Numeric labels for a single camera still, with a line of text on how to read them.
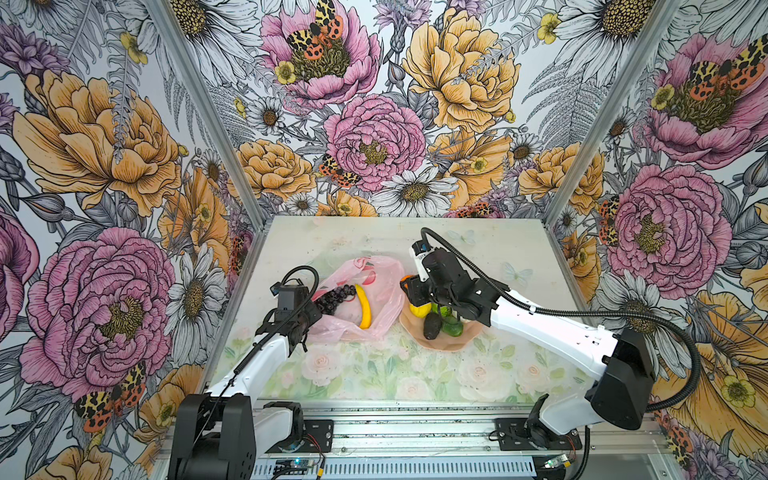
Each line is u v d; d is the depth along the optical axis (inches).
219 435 15.9
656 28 29.0
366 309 37.1
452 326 34.3
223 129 37.4
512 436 28.8
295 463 28.1
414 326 35.3
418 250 27.2
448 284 22.7
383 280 40.0
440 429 30.2
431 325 35.2
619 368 16.6
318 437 29.1
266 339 22.3
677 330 16.7
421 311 34.9
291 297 26.9
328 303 37.0
